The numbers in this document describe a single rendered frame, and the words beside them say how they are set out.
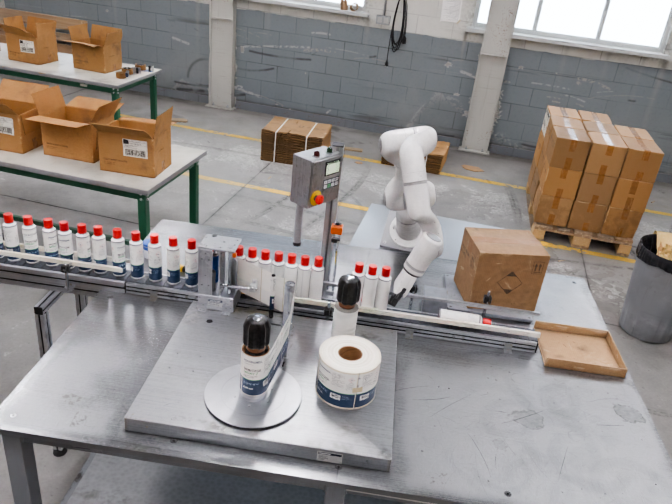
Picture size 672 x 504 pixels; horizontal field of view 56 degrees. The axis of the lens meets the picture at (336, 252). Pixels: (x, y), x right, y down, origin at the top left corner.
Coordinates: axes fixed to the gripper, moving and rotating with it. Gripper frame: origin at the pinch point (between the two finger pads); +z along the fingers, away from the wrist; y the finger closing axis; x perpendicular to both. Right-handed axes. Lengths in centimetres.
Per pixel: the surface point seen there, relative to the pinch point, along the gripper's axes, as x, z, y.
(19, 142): -215, 88, -136
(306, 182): -51, -29, 0
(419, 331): 14.1, 4.4, 5.4
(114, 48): -256, 88, -367
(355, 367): -14, -4, 56
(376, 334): -2.6, 7.7, 15.7
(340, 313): -21.6, -3.9, 31.8
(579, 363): 70, -17, 13
